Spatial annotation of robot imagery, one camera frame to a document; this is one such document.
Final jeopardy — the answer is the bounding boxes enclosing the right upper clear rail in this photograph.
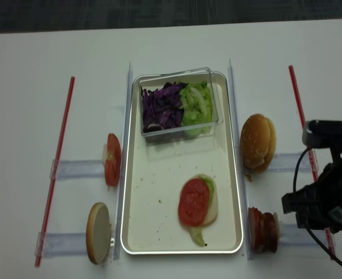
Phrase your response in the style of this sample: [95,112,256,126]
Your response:
[268,152,318,173]

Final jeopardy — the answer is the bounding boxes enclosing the clear plastic salad box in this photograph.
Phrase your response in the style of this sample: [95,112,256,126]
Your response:
[138,67,223,145]

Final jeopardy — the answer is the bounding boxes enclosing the tomato slices on stand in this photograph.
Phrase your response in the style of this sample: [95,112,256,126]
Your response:
[104,133,122,187]

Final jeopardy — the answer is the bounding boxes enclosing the metal tray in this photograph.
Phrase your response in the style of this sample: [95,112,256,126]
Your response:
[120,71,244,255]

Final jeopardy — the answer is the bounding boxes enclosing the green lettuce shreds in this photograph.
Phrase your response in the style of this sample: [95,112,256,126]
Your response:
[180,81,212,127]

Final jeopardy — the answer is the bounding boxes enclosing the tomato slice on tray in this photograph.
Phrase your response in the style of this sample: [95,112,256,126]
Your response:
[177,178,211,227]

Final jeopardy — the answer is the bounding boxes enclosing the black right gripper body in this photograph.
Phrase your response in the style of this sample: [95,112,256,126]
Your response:
[282,158,342,233]

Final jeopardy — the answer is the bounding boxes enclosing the right lower clear rail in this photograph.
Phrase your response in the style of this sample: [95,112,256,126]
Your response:
[276,223,336,248]

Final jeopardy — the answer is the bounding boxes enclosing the left lower clear rail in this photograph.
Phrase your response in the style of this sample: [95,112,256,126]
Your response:
[35,232,87,257]

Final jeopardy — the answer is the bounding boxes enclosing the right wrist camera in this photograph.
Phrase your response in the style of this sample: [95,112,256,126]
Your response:
[302,120,342,152]

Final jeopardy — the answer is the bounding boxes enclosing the meat slices on stand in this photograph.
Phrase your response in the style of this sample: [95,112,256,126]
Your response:
[248,207,280,254]

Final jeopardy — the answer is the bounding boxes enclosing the left upper clear rail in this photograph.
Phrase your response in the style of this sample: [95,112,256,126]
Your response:
[49,160,104,180]

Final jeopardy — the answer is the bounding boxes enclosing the red plastic rod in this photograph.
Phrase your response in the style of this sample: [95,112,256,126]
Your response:
[34,76,75,268]
[288,65,335,255]

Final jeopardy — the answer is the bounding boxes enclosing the left long clear rail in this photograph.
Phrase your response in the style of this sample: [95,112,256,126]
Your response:
[112,62,133,260]

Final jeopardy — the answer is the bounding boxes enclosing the sesame bun top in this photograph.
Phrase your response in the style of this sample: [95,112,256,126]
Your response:
[240,113,277,173]

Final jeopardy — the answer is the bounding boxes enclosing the left red plastic rod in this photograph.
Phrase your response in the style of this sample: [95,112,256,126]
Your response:
[34,76,75,268]

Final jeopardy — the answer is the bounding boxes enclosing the purple cabbage shreds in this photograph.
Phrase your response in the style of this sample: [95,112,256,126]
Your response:
[141,82,188,133]

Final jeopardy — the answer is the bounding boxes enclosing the bottom bun slice on stand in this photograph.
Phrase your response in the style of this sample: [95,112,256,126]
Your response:
[85,202,111,265]

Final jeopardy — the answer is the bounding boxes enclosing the right red plastic rod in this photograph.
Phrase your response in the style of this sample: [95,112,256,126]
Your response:
[288,65,335,255]

